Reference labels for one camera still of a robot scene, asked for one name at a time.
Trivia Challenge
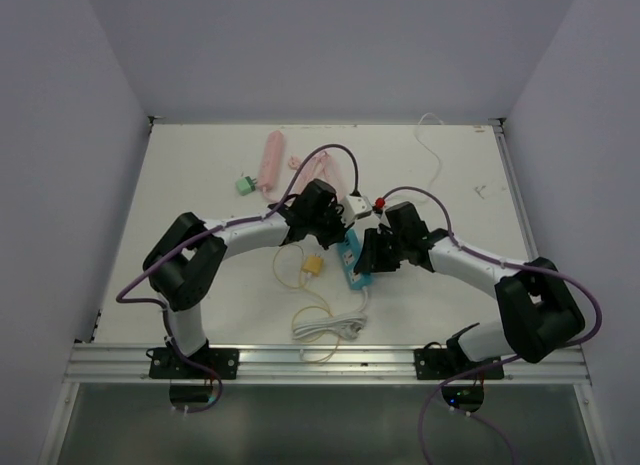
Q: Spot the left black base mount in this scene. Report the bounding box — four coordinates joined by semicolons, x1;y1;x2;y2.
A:
145;346;240;380

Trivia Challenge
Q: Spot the purple cable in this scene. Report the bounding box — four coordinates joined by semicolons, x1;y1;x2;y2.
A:
115;143;364;415
382;185;604;465

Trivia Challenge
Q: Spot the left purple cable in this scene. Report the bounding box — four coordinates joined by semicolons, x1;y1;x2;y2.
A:
115;143;364;415

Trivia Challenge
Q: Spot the white power cord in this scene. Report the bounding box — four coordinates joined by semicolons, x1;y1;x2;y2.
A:
291;287;371;342

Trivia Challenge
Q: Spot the green USB charger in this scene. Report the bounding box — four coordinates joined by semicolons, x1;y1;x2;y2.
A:
235;176;257;196

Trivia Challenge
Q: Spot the aluminium front rail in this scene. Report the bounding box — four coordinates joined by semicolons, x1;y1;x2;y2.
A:
63;343;590;385

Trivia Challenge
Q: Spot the pink power cord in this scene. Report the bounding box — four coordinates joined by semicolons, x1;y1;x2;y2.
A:
262;152;351;206

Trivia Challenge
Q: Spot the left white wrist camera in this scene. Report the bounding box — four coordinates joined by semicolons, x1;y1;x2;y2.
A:
340;195;373;228

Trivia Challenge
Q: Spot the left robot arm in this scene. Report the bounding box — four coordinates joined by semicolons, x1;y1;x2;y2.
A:
143;179;347;378

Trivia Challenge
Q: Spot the thin white cable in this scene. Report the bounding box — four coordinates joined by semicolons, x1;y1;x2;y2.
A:
415;112;445;186

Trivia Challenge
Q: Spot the pink power strip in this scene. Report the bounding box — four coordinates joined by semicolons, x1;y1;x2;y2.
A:
257;131;285;191

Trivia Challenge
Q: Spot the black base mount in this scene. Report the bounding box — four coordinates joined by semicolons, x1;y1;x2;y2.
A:
413;323;500;381
145;346;240;380

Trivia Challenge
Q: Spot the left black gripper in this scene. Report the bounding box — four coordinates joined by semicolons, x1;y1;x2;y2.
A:
308;199;354;249

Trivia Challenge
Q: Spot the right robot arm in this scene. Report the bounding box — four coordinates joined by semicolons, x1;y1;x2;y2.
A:
355;202;585;378

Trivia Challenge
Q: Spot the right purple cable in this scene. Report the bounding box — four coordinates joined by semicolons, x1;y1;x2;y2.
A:
382;185;604;465

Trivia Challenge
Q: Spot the thin yellow cable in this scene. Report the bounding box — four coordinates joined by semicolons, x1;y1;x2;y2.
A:
272;243;341;366

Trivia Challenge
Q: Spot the blue power strip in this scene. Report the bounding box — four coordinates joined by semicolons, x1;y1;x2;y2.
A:
336;229;372;291

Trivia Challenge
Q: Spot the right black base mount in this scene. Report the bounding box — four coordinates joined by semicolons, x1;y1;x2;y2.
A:
413;323;500;381

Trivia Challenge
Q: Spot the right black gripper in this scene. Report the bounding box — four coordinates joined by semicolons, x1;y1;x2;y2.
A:
358;229;407;275

